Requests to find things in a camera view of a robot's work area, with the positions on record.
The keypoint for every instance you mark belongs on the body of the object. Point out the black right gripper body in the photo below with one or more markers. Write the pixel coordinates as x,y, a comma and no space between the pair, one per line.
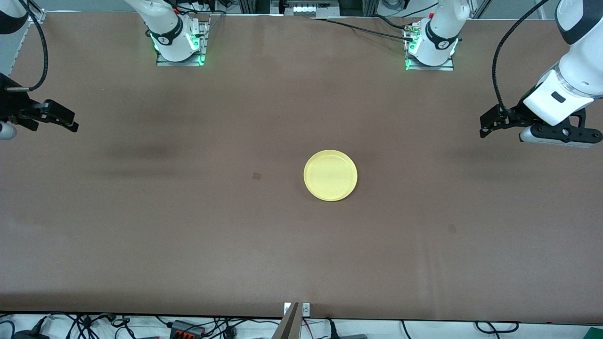
10,104

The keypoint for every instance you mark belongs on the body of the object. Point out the yellow plate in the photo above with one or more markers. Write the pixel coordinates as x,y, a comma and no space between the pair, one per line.
330,175

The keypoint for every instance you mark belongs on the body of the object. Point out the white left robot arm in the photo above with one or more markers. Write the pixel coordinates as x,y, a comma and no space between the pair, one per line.
440,28

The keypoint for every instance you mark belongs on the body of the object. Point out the green board corner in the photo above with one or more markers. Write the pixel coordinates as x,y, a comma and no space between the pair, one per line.
595,334

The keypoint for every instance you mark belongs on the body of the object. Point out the black orange power strip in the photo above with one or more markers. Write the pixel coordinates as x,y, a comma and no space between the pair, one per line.
187,328

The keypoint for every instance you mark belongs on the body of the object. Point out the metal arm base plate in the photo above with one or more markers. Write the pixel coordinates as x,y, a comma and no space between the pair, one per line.
181,63
431,68

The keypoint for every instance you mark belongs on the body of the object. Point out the aluminium table corner bracket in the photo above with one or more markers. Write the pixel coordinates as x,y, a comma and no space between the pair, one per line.
39,17

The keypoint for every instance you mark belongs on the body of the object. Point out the grey metal frame device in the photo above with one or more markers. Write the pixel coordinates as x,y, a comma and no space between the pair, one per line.
305,8

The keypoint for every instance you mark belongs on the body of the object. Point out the grey camera support beam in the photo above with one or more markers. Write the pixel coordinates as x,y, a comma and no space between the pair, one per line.
288,325

